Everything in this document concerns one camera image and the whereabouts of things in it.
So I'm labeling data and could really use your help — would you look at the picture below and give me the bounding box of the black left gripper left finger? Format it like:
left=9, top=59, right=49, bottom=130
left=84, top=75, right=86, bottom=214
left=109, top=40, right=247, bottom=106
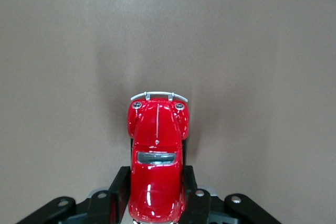
left=15, top=165, right=132, bottom=224

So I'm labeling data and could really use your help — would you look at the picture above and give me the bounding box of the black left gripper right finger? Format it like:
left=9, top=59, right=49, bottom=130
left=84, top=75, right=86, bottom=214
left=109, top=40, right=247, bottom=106
left=181, top=165, right=283, bottom=224

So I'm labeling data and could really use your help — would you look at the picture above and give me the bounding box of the red beetle toy car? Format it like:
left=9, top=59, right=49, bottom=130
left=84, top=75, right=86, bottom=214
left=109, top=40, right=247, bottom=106
left=127, top=91, right=190, bottom=224

